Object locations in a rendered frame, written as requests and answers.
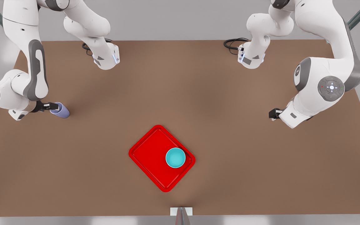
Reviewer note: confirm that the purple cup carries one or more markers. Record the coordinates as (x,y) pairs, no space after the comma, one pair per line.
(62,112)

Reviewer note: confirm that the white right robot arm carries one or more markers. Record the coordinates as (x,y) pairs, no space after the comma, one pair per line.
(36,72)

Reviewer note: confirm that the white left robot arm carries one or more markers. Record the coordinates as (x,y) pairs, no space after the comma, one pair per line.
(317,72)

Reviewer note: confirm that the teal bowl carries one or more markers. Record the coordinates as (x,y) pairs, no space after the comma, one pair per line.
(175,157)

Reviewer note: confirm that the red rectangular tray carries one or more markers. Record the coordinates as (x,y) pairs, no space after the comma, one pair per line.
(150,159)

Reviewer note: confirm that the silver frame post with foot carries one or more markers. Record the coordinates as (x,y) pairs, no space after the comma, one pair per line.
(181,215)

